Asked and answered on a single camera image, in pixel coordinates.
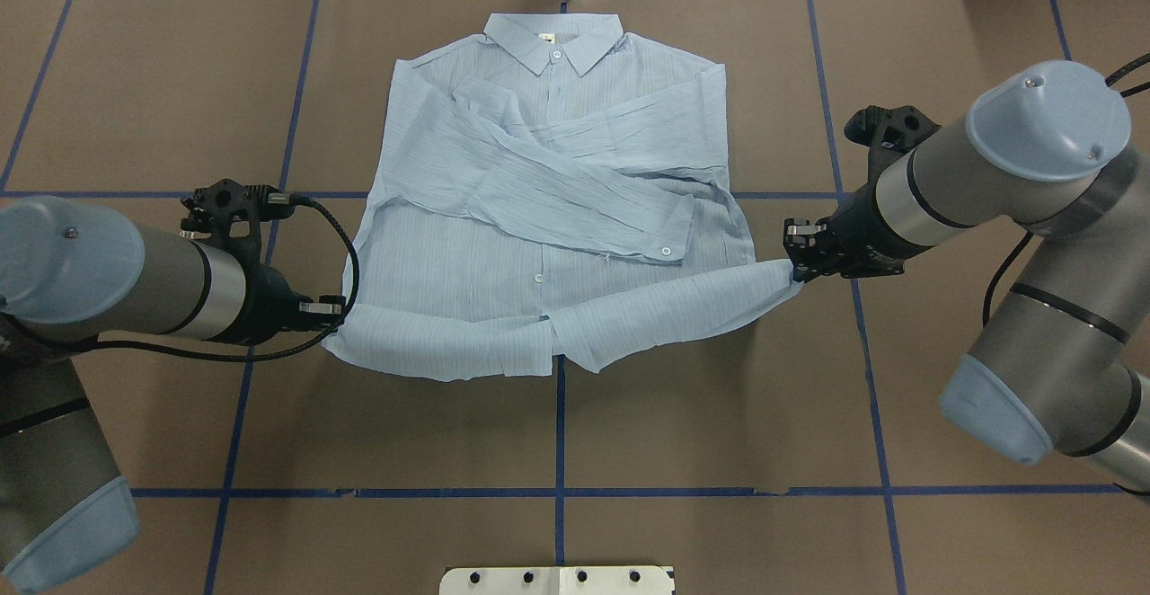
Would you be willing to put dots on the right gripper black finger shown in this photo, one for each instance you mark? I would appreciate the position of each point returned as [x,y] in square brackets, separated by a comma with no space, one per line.
[806,270]
[799,234]

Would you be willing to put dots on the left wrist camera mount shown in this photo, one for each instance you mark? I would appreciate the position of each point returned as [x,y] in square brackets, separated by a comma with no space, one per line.
[228,215]

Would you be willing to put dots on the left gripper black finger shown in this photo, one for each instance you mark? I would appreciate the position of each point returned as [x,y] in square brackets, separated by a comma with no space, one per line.
[322,312]

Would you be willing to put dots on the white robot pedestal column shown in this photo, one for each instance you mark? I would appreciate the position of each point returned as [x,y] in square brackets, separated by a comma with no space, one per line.
[585,579]

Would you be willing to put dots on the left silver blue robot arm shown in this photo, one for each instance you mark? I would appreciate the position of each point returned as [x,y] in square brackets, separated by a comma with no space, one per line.
[80,278]

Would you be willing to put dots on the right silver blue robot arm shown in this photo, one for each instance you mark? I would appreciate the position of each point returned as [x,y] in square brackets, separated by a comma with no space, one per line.
[1050,149]

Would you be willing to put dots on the light blue button shirt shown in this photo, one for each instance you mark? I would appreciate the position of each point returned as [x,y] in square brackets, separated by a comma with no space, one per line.
[551,186]

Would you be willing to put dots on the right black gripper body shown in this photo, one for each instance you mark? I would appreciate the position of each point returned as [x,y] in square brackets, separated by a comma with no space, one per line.
[860,222]

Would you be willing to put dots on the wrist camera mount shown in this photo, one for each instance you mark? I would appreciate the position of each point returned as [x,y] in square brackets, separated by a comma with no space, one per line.
[228,215]
[888,134]

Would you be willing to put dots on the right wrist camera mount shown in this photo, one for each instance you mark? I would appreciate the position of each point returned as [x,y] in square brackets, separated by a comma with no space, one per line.
[888,134]

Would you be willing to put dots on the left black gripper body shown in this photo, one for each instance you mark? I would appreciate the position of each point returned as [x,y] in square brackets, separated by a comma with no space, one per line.
[268,304]

